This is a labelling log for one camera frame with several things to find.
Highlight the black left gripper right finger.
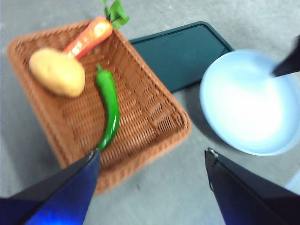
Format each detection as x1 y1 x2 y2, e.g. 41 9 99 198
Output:
204 147 300 225

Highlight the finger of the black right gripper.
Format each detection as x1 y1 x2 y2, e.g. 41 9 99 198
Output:
271 35 300 78

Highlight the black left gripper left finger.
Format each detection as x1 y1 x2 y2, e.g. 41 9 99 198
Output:
0 149 102 225

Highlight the light blue round plate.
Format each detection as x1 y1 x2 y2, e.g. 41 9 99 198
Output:
199 48 300 157

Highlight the long green pepper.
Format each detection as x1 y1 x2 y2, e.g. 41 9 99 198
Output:
95 63 120 152

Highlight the black rectangular tray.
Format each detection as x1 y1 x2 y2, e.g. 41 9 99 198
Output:
128 21 235 94

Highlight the brown wicker basket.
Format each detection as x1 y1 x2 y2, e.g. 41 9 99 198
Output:
6 20 192 195

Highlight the yellow-brown potato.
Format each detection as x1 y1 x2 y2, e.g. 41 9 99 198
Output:
29 48 86 98

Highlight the orange carrot with green leaves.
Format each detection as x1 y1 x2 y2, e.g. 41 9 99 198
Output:
63 0 130 60

